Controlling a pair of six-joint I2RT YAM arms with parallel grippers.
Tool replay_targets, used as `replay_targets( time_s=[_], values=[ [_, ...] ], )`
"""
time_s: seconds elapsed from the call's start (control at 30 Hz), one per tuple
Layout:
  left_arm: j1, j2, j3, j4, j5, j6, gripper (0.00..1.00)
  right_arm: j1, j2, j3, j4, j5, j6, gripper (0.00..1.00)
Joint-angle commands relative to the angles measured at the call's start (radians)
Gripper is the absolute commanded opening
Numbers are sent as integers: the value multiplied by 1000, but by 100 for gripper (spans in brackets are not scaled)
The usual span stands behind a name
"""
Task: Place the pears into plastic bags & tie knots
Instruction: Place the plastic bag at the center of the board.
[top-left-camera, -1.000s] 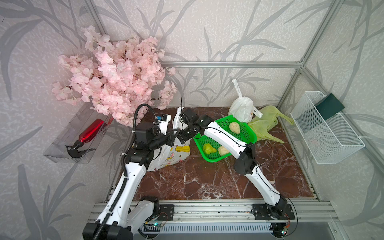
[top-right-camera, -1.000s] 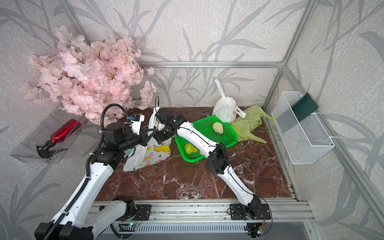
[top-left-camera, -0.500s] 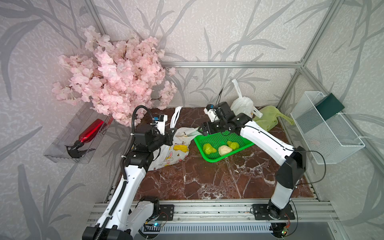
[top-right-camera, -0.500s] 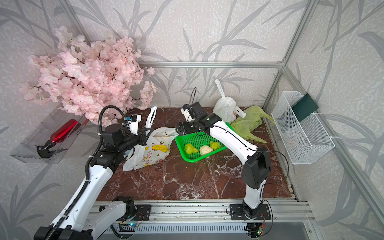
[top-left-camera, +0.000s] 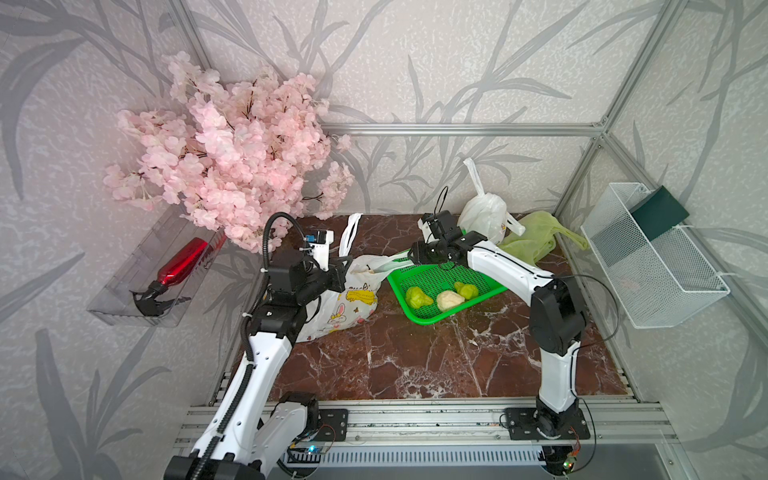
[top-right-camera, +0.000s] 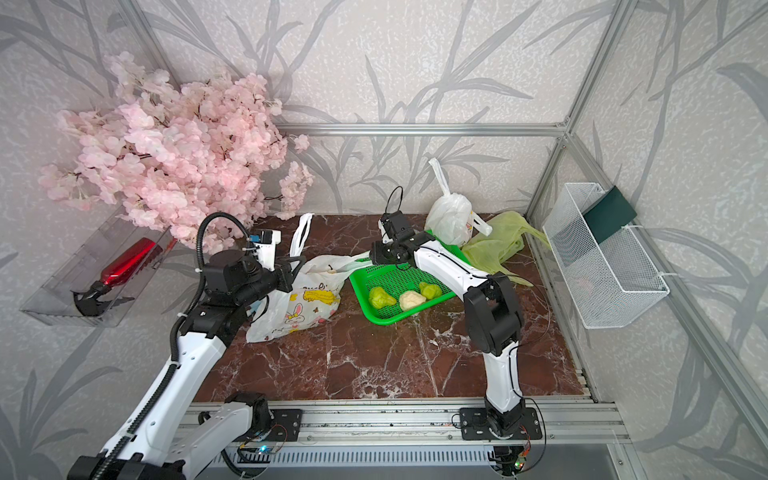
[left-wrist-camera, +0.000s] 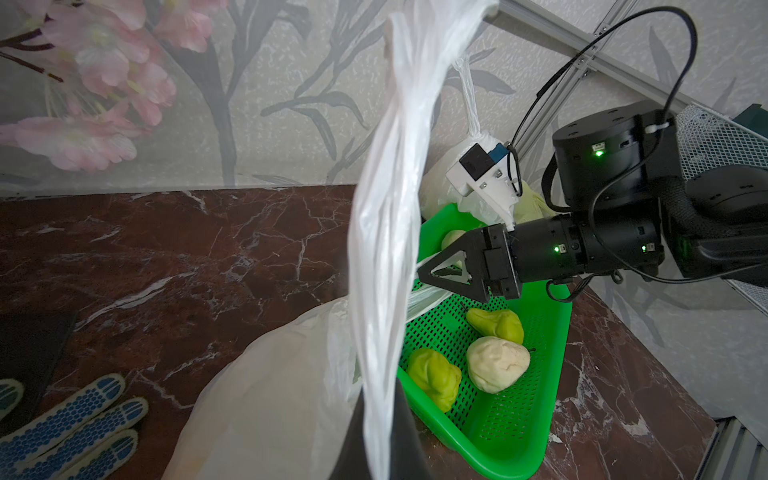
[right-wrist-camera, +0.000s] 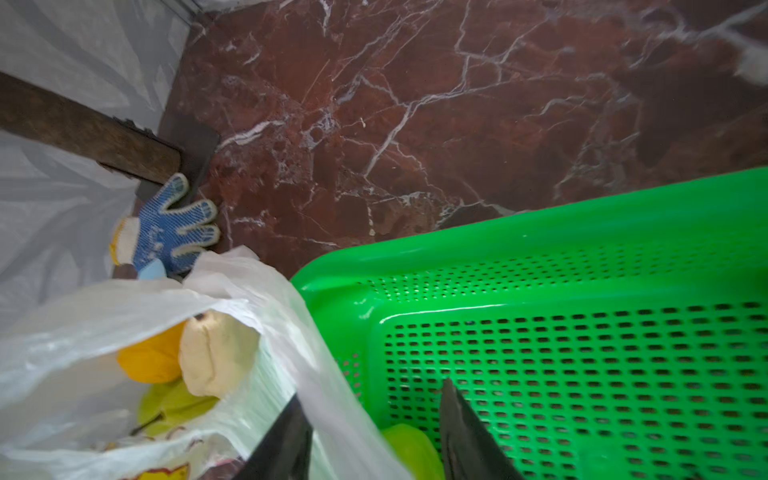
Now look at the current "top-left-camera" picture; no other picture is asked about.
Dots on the green plastic basket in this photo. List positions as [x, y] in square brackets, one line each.
[433, 280]

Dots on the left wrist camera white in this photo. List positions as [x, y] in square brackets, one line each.
[319, 243]

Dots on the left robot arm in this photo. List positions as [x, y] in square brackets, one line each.
[238, 443]

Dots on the white printed plastic bag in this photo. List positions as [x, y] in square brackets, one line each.
[486, 213]

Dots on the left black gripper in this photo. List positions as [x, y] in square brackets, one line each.
[337, 274]

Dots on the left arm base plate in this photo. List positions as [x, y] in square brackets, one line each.
[327, 425]

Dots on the aluminium front rail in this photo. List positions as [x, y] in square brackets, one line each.
[617, 419]

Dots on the dark green card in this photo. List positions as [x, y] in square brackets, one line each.
[658, 213]

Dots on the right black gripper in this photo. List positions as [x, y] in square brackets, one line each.
[417, 255]

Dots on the clear acrylic wall shelf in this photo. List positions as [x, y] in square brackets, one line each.
[114, 303]

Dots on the pink cherry blossom tree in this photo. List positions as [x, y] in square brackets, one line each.
[239, 154]

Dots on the white wire mesh basket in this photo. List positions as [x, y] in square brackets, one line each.
[661, 282]

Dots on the green pear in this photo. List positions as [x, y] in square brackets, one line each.
[416, 298]

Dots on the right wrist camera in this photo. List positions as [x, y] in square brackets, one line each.
[440, 226]

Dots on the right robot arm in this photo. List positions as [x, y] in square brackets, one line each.
[557, 318]

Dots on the light green plastic bag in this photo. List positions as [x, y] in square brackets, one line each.
[538, 240]

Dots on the beige pear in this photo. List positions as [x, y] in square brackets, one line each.
[448, 300]

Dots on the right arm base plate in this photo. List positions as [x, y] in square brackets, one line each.
[532, 424]

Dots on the red spray bottle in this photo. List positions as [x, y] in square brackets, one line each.
[173, 273]

